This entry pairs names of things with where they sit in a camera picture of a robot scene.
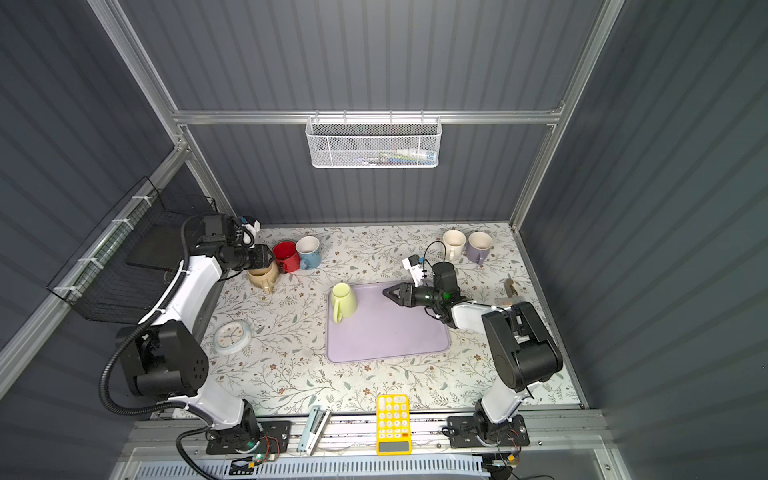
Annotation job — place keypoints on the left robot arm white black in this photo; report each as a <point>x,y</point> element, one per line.
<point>159,364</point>

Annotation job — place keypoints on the pens in white basket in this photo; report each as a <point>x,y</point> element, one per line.
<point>412,156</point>

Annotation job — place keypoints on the yellow calculator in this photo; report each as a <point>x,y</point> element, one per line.
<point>393,425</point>

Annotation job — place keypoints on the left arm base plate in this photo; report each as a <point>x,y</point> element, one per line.
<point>270,437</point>

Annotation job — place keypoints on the white cream mug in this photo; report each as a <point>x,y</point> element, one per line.
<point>455,242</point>

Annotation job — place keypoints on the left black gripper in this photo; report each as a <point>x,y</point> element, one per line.
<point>260,261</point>

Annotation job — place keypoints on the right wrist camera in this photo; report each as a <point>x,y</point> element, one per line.
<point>414,264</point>

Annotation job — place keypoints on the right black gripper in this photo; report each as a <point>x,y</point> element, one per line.
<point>409,295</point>

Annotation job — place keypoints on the clear tape roll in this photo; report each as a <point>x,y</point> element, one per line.
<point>232,337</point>

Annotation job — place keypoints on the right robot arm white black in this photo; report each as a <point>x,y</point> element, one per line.
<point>523,351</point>

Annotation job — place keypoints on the lilac plastic tray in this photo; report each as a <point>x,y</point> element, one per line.
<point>380,329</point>

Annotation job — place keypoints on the purple mug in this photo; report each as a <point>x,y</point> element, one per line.
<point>478,248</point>

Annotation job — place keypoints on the blue floral mug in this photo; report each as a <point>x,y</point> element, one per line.
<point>308,248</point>

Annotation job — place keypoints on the white wire wall basket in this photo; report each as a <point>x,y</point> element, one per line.
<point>338,144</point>

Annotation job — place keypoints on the light green stapler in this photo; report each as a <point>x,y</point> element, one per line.
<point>316,421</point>

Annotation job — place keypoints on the black wire side basket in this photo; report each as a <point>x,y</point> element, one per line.
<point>120,275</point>

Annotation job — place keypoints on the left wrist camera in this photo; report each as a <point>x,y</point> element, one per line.
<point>251,224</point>

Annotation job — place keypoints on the beige ceramic teapot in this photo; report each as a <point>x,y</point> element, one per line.
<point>264,278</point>

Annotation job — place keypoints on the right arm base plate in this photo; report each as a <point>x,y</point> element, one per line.
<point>472,432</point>

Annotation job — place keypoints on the floral table mat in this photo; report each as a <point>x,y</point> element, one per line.
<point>284,369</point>

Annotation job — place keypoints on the red mug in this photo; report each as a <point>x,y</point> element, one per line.
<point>287,257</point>

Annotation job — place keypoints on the light green mug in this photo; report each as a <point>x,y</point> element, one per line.
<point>343,302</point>

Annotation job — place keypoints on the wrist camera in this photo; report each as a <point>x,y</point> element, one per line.
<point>414,264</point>
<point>251,224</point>

